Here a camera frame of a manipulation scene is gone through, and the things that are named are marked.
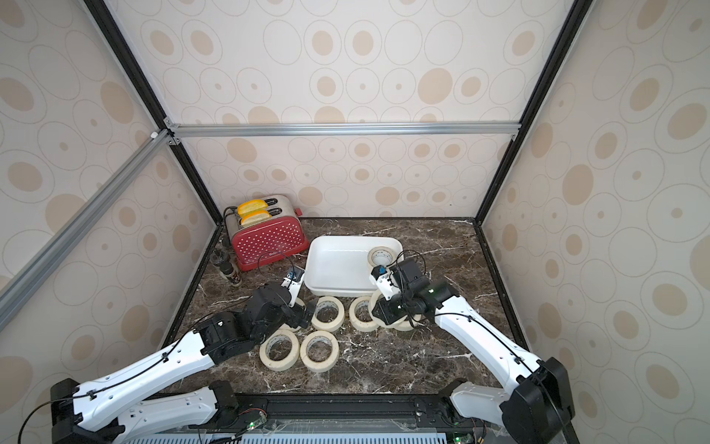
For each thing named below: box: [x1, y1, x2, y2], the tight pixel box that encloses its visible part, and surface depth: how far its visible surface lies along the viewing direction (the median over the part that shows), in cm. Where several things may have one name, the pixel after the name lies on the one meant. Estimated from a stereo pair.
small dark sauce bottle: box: [219, 260, 243, 287], surface depth 96 cm
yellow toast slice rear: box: [237, 198, 269, 216], surface depth 97 cm
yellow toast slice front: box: [240, 209, 273, 226], surface depth 94 cm
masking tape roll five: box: [311, 296, 345, 332], surface depth 90 cm
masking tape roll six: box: [348, 296, 379, 333], surface depth 91 cm
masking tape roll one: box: [275, 322, 300, 372], surface depth 82 cm
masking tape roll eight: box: [300, 330, 340, 373], surface depth 85 cm
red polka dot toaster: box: [224, 194, 310, 272], surface depth 99 cm
